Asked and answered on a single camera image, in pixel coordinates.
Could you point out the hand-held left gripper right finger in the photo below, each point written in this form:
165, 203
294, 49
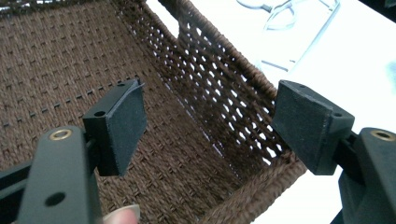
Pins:
306, 130

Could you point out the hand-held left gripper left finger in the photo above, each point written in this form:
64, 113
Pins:
121, 130

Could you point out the brown woven basket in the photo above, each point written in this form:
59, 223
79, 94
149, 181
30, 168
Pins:
174, 161

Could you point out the dark glossy object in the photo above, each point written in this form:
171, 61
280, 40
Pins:
40, 4

